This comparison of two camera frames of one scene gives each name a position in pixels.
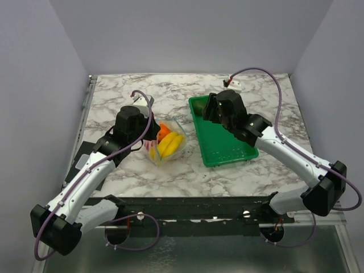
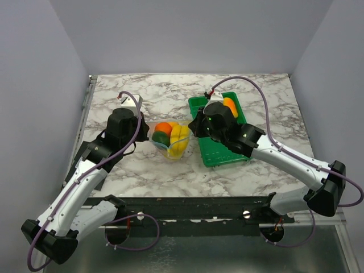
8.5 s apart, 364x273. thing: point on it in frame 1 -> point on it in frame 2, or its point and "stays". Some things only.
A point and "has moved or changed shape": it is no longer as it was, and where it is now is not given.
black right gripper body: x=228 y=125 -> x=216 y=134
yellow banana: x=169 y=143 -> x=179 y=141
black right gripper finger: x=212 y=110 -> x=198 y=126
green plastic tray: x=216 y=144 stays
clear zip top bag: x=170 y=141 has moved or changed shape
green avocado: x=199 y=106 -> x=161 y=137
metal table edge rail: x=92 y=79 stays
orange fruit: x=164 y=131 has moved or changed shape
